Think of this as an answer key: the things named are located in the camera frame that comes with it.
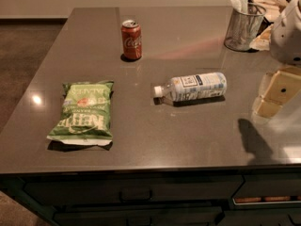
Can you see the clear plastic water bottle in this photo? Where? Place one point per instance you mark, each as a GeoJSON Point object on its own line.
{"type": "Point", "coordinates": [192, 87]}

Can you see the metal mesh cup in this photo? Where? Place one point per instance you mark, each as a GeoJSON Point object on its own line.
{"type": "Point", "coordinates": [244, 27]}

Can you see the dark cabinet drawer upper left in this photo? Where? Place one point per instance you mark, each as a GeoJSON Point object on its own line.
{"type": "Point", "coordinates": [133, 190]}

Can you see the red coke can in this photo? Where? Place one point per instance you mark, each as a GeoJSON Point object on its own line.
{"type": "Point", "coordinates": [131, 39]}

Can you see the wooden tray rack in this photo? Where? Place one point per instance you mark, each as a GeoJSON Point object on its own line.
{"type": "Point", "coordinates": [273, 10]}

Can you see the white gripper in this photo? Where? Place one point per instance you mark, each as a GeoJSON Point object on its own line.
{"type": "Point", "coordinates": [287, 37]}

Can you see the green chip bag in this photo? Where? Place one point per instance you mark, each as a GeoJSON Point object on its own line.
{"type": "Point", "coordinates": [85, 116]}

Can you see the dark cabinet drawer lower left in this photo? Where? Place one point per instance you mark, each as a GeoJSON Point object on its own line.
{"type": "Point", "coordinates": [163, 216]}

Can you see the white napkins in cup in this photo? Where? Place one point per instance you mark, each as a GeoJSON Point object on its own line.
{"type": "Point", "coordinates": [240, 5]}

